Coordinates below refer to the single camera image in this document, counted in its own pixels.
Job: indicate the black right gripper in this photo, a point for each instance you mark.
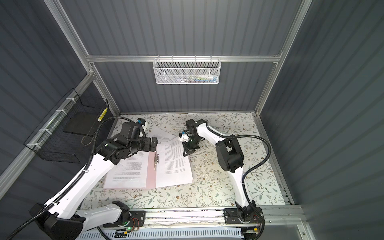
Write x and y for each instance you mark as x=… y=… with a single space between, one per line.
x=186 y=150

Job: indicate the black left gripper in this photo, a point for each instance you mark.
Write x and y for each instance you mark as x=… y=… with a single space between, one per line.
x=153 y=147

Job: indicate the pink file folder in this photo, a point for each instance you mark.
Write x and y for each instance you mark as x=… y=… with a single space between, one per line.
x=151 y=175

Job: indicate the printed paper sheet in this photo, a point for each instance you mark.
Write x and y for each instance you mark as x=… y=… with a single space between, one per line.
x=173 y=168
x=160 y=135
x=130 y=173

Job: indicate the printed paper sheet back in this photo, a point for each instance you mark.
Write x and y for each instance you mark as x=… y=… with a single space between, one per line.
x=160 y=135

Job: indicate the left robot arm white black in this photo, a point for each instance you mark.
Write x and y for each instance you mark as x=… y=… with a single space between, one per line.
x=60 y=217

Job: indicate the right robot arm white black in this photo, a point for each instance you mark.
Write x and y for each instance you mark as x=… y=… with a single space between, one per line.
x=230 y=158

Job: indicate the yellow marker in basket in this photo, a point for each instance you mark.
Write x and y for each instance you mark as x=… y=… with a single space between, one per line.
x=102 y=115

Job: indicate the markers in white basket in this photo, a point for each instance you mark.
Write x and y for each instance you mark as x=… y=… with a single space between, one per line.
x=200 y=79

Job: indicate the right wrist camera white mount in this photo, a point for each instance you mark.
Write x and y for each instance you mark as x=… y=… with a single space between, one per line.
x=185 y=135

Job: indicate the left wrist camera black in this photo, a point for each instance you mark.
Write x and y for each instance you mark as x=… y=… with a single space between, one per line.
x=133 y=131

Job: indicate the white wire mesh basket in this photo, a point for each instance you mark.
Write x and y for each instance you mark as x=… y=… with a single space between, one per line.
x=166 y=73

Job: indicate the black wire basket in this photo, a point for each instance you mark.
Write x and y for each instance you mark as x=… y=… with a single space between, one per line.
x=67 y=135

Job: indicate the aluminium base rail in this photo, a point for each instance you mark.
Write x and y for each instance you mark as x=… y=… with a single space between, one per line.
x=272 y=222

